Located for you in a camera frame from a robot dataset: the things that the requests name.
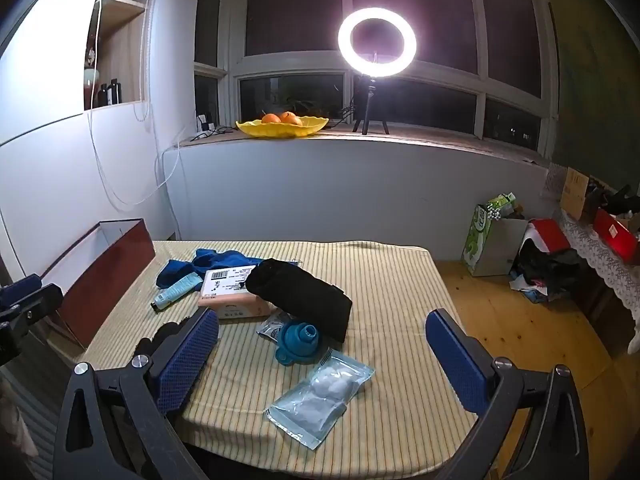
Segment pile of clothes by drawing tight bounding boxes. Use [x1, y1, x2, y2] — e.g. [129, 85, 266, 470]
[509, 246, 590, 307]

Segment black cloth pouch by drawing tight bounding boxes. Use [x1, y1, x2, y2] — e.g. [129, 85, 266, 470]
[245, 258, 354, 344]

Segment red and white bottle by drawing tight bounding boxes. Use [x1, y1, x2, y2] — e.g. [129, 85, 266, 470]
[83, 47, 97, 110]

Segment light blue cream tube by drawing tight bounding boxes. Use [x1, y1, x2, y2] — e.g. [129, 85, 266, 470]
[152, 274, 202, 312]

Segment brown cardboard box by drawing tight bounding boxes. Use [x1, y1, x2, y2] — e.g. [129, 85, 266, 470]
[559, 167, 594, 222]

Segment red bag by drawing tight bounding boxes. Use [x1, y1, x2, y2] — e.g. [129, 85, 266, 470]
[521, 218, 572, 254]

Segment green printed carton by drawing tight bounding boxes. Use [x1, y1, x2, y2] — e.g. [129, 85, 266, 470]
[460, 203, 495, 269]

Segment white lace cloth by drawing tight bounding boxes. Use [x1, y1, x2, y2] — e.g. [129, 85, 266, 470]
[546, 162, 640, 357]

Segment ring light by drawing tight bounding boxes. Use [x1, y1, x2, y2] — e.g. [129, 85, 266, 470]
[337, 7, 419, 79]

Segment wooden wall shelf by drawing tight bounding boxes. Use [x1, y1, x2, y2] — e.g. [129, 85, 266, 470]
[82, 0, 152, 111]

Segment striped yellow tablecloth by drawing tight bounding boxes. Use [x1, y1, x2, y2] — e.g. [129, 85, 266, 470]
[75, 240, 496, 473]

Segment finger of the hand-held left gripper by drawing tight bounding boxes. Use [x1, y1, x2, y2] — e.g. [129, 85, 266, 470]
[0, 284, 64, 332]
[0, 274, 44, 307]

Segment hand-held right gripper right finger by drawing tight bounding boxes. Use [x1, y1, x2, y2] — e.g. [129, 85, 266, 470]
[426, 308, 591, 480]

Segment pink tissue pack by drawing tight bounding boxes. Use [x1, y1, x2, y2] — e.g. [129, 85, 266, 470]
[198, 266, 279, 320]

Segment white charger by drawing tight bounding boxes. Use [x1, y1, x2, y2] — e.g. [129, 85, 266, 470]
[191, 111, 222, 142]

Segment green white carton box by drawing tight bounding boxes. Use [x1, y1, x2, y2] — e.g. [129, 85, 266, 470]
[472, 216, 531, 278]

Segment red box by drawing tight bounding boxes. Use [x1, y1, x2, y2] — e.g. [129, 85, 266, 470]
[593, 208, 640, 252]

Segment small clear plastic packet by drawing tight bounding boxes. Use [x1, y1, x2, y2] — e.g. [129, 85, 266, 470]
[255, 309, 293, 344]

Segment white cable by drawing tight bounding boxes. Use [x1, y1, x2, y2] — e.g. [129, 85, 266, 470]
[86, 0, 182, 207]

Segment dark bottles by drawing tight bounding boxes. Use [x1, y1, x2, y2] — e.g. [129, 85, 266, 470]
[97, 78, 124, 107]

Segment yellow fruit plate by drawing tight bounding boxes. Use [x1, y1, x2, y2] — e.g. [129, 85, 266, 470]
[235, 116, 330, 139]

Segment clear cotton packet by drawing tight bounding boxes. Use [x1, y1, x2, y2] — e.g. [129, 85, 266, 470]
[263, 349, 376, 451]

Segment blue silicone funnel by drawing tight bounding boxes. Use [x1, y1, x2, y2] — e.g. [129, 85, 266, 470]
[274, 322, 332, 366]

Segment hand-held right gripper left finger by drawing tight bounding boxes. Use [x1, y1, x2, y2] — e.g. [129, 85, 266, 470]
[52, 307, 220, 480]

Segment black glove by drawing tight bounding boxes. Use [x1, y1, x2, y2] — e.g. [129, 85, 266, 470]
[134, 316, 203, 361]

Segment blue towel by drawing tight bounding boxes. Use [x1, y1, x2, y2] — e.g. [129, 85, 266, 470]
[155, 248, 263, 289]

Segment black tripod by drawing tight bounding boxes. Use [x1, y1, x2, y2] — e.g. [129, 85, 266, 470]
[351, 74, 391, 136]

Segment window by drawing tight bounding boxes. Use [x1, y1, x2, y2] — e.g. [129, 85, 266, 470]
[193, 0, 560, 155]

